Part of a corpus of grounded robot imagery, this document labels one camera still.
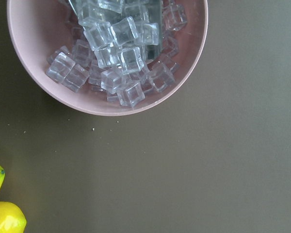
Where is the lower yellow lemon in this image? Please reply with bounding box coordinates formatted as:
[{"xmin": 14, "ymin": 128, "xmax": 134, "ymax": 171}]
[{"xmin": 0, "ymin": 201, "xmax": 27, "ymax": 233}]

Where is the clear ice cubes pile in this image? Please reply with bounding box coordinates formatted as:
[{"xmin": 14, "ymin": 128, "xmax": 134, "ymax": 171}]
[{"xmin": 46, "ymin": 0, "xmax": 187, "ymax": 108}]

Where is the pink bowl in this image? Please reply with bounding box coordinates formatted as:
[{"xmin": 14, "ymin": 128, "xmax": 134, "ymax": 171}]
[{"xmin": 7, "ymin": 0, "xmax": 209, "ymax": 116}]

